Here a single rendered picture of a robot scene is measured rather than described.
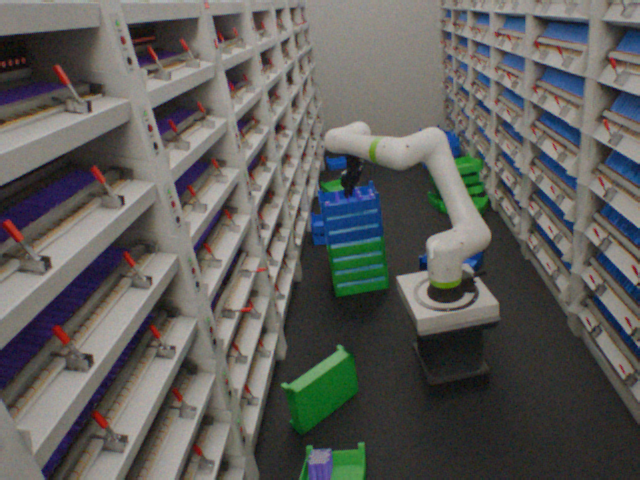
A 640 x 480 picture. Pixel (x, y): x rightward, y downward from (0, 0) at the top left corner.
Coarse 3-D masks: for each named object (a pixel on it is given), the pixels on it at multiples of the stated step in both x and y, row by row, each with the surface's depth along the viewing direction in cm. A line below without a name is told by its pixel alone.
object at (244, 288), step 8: (240, 248) 201; (248, 248) 201; (256, 248) 201; (248, 256) 202; (256, 256) 203; (248, 264) 197; (256, 264) 198; (256, 272) 198; (248, 280) 186; (240, 288) 181; (248, 288) 182; (232, 296) 175; (240, 296) 176; (248, 296) 183; (216, 304) 169; (232, 304) 171; (240, 304) 172; (240, 312) 170; (224, 320) 162; (232, 320) 163; (216, 328) 158; (224, 328) 159; (232, 328) 159; (224, 336) 155; (232, 336) 161; (224, 344) 147; (224, 352) 150
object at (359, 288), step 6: (384, 276) 264; (372, 282) 265; (378, 282) 265; (384, 282) 266; (336, 288) 265; (342, 288) 265; (348, 288) 265; (354, 288) 266; (360, 288) 266; (366, 288) 266; (372, 288) 267; (378, 288) 267; (336, 294) 266; (342, 294) 267; (348, 294) 267
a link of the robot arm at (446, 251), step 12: (456, 228) 188; (432, 240) 184; (444, 240) 182; (456, 240) 182; (468, 240) 184; (432, 252) 182; (444, 252) 179; (456, 252) 181; (468, 252) 185; (432, 264) 185; (444, 264) 182; (456, 264) 183; (432, 276) 187; (444, 276) 184; (456, 276) 185
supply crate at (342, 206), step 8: (320, 192) 261; (328, 192) 263; (376, 192) 245; (320, 200) 262; (328, 200) 265; (344, 200) 263; (352, 200) 261; (368, 200) 245; (376, 200) 246; (328, 208) 245; (336, 208) 246; (344, 208) 246; (352, 208) 246; (360, 208) 247; (368, 208) 247; (328, 216) 247
